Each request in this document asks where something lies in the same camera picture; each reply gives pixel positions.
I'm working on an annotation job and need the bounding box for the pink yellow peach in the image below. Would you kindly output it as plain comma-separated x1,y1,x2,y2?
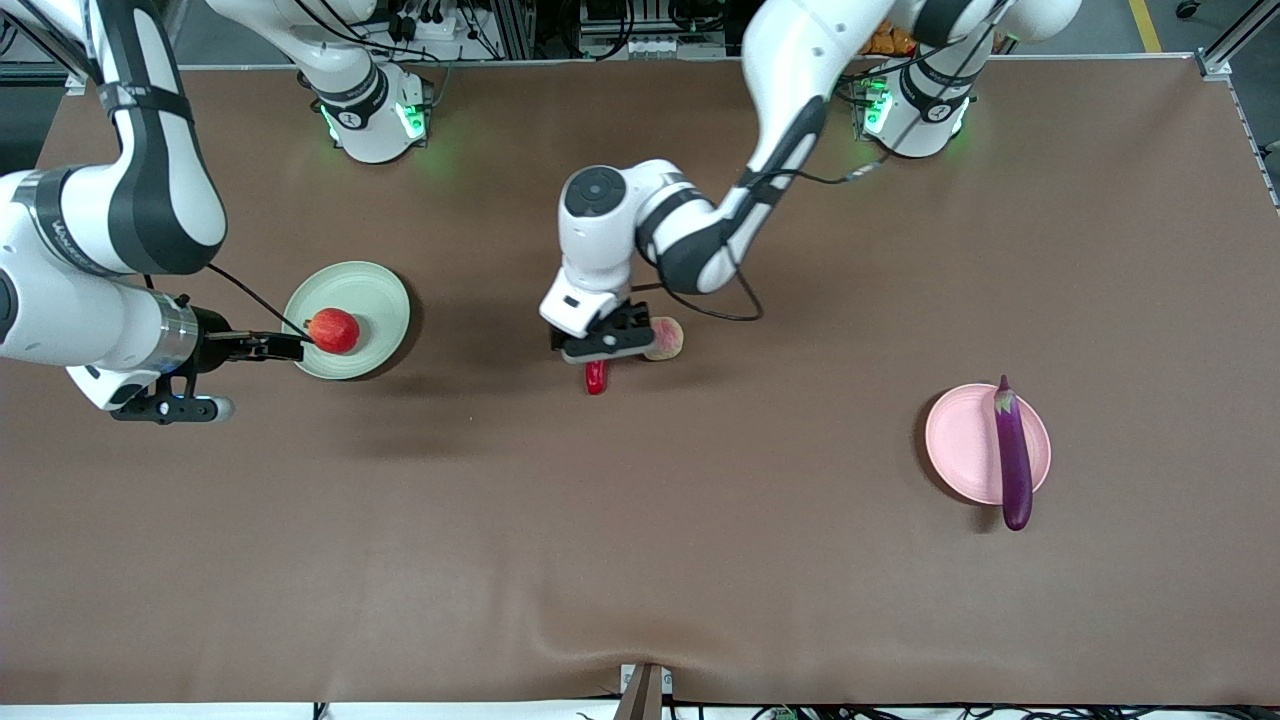
644,316,686,362

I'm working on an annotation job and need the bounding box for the red pomegranate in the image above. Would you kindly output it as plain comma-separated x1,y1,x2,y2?
306,308,362,356

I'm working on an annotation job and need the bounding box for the purple eggplant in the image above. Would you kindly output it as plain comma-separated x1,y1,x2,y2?
993,375,1034,532

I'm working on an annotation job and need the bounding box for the pale green plate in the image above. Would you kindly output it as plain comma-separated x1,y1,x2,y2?
282,261,412,381

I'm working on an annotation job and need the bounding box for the brown tablecloth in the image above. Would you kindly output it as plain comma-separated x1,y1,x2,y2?
0,55,1280,707

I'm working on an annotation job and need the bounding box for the white power strip with plugs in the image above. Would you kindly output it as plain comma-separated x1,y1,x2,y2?
388,0,463,43

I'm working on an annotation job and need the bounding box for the pink plate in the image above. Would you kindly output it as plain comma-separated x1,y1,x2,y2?
924,383,1053,506

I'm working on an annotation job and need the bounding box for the orange packaged goods pile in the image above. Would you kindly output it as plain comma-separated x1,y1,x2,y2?
860,22,919,58

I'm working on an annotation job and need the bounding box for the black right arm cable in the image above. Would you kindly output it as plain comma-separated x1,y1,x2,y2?
204,261,312,343

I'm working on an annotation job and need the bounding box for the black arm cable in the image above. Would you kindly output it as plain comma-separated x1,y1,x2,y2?
628,150,883,324
204,261,312,343

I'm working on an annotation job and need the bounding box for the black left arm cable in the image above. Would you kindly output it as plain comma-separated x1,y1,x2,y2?
628,150,883,324

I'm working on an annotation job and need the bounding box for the aluminium frame rail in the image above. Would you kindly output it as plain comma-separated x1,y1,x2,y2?
1195,0,1280,211
0,0,111,96

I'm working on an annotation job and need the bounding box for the grey table edge bracket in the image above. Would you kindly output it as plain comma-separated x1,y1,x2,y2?
615,663,674,720

